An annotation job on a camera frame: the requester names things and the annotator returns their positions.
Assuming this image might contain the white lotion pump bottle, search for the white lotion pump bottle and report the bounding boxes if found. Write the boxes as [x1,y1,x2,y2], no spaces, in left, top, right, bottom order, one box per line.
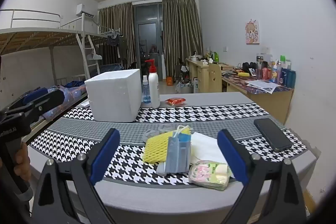
[145,59,161,109]

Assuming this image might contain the clear blue spray bottle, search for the clear blue spray bottle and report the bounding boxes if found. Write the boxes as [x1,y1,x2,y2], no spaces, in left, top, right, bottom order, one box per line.
[142,75,152,104]

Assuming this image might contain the green floral tissue pack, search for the green floral tissue pack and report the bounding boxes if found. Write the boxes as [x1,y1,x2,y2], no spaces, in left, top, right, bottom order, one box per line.
[188,160,233,191]

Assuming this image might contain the blue plaid mattress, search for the blue plaid mattress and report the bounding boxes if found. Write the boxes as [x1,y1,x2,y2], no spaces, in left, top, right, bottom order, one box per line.
[100,63,124,73]

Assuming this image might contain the yellow foam fruit net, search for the yellow foam fruit net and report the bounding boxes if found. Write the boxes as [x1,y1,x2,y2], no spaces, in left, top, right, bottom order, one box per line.
[142,127,191,164]

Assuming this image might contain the black smartphone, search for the black smartphone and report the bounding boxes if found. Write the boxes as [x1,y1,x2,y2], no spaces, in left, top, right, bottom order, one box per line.
[253,118,293,153]

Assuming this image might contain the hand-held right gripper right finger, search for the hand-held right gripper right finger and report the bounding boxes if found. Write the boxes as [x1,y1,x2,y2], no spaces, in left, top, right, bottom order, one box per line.
[217,129,307,224]

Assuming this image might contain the grey bucket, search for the grey bucket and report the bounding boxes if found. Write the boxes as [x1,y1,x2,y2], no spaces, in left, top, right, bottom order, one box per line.
[178,81,193,93]

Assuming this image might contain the brown curtain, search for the brown curtain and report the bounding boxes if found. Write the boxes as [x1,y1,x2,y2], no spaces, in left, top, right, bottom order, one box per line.
[98,2,134,69]
[162,0,204,80]

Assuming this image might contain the white air conditioner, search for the white air conditioner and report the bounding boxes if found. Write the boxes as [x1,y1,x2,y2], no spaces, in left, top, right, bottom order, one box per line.
[76,4,95,17]

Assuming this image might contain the grey sock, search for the grey sock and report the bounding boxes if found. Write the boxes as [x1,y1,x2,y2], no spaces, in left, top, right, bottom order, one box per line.
[142,123,195,143]

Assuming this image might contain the hanging dark clothes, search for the hanging dark clothes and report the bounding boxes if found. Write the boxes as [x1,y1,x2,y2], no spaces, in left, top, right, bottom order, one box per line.
[106,30,128,59]

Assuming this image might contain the cartoon wall poster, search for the cartoon wall poster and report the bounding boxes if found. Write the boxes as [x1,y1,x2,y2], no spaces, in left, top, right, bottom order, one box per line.
[245,19,260,44]

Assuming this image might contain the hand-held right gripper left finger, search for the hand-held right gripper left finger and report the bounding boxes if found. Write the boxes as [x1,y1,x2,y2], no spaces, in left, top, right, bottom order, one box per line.
[31,128,121,224]

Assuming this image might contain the red snack packet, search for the red snack packet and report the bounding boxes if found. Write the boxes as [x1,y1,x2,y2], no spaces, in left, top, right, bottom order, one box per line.
[165,97,186,106]

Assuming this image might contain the glass balcony door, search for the glass balcony door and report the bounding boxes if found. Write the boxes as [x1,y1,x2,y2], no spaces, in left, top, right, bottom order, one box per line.
[133,4,163,75]

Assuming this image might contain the wooden chair with cut-out face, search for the wooden chair with cut-out face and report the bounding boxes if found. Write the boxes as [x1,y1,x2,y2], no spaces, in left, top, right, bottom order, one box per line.
[208,63,223,93]

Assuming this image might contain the blue face mask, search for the blue face mask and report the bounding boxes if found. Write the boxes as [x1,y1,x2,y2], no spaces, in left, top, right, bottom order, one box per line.
[165,126,192,173]

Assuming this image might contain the blue star-print quilt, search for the blue star-print quilt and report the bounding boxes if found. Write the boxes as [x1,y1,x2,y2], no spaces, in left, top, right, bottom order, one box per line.
[22,81,88,121]

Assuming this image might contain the plain wooden desk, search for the plain wooden desk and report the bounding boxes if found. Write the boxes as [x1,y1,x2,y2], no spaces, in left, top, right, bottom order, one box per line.
[185,57,210,93]

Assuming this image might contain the white cloth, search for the white cloth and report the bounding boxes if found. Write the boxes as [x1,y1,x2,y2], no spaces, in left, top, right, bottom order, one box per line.
[190,132,227,164]

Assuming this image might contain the grey houndstooth tablecloth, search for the grey houndstooth tablecloth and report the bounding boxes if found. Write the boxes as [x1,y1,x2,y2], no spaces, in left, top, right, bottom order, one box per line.
[26,92,318,214]

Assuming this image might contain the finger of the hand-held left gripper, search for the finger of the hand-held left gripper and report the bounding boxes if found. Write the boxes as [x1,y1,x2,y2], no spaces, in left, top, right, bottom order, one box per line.
[8,88,50,111]
[16,89,65,125]

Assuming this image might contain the printed paper sheets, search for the printed paper sheets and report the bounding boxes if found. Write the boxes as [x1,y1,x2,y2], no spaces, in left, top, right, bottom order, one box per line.
[245,79,281,94]

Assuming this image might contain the white foam box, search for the white foam box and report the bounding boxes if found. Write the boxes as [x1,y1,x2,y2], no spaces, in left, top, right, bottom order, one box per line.
[84,69,142,123]

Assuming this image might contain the row of toiletry bottles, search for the row of toiletry bottles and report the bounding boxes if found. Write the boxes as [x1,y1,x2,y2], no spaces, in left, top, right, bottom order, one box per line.
[256,55,296,88]

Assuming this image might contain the wooden desk with patterned cover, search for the wooden desk with patterned cover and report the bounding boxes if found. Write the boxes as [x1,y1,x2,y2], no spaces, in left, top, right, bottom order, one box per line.
[222,67,294,125]

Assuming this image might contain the black folding chair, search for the black folding chair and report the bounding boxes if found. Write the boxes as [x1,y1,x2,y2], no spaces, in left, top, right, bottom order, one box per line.
[175,58,189,80]

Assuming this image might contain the person's left hand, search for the person's left hand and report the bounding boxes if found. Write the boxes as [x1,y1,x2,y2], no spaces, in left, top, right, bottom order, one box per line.
[16,142,32,182]

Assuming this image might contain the metal bunk bed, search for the metal bunk bed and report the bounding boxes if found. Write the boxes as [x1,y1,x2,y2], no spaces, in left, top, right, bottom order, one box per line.
[0,9,126,109]

